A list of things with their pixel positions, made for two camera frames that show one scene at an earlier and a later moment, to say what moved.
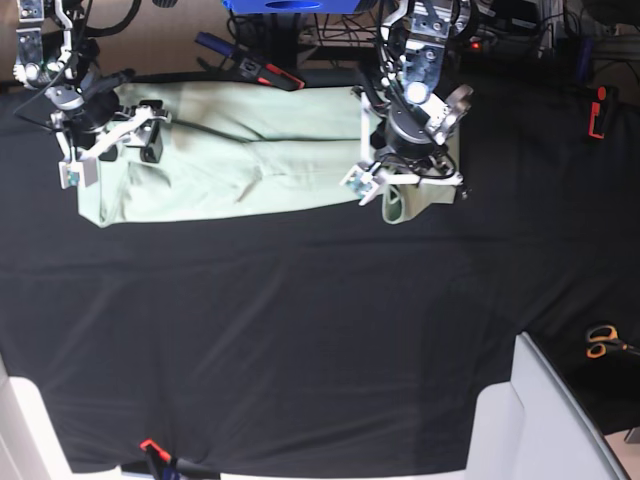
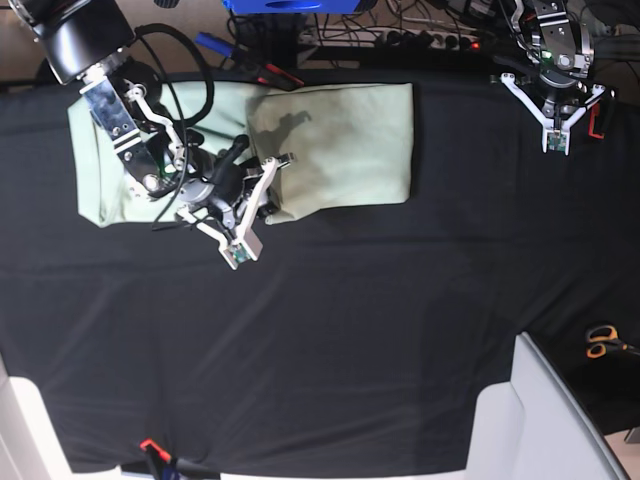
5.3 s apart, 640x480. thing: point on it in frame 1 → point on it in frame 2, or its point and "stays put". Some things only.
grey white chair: [536, 427] stays put
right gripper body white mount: [368, 178] → [555, 137]
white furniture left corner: [29, 447] stays put
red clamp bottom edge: [162, 453] stays put
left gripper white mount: [81, 169] → [247, 245]
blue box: [292, 7] stays put
